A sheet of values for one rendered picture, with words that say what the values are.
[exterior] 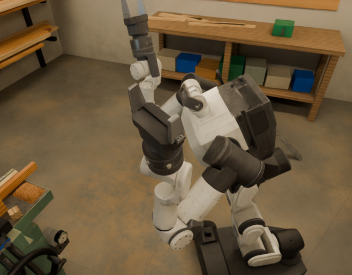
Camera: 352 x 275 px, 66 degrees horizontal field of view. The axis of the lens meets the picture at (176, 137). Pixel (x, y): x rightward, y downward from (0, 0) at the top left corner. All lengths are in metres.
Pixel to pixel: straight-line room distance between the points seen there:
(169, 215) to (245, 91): 0.49
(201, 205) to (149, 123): 0.39
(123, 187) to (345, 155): 2.20
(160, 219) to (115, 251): 1.39
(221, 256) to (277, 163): 0.88
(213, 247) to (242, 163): 1.19
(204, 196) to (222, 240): 1.19
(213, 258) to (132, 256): 0.59
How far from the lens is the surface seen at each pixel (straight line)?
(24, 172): 1.48
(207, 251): 1.92
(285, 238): 1.89
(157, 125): 0.53
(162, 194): 0.74
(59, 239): 1.50
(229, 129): 0.89
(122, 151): 2.82
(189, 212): 0.85
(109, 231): 2.26
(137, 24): 1.11
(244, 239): 1.55
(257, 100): 0.93
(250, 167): 0.82
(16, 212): 1.32
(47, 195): 1.39
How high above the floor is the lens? 1.88
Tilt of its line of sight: 40 degrees down
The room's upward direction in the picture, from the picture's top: straight up
